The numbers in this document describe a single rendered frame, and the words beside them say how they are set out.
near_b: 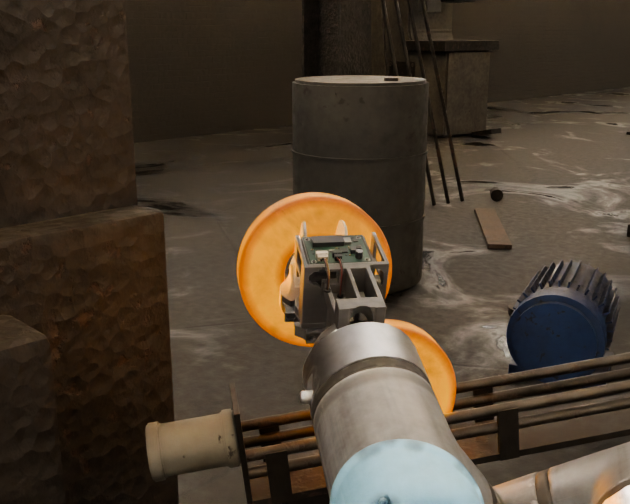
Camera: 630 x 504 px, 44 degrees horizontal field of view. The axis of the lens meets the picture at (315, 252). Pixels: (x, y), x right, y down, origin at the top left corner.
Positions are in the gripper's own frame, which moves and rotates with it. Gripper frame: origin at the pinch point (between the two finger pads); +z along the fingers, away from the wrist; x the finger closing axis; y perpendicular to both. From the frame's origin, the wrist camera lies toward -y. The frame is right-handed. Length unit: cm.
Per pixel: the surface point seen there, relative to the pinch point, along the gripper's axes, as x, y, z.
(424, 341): -11.1, -8.5, -4.7
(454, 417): -14.1, -15.5, -8.7
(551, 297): -93, -88, 110
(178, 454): 14.3, -17.9, -8.4
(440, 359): -12.9, -10.5, -5.3
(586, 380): -32.2, -17.3, -2.7
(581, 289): -107, -90, 117
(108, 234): 21.3, -5.5, 14.6
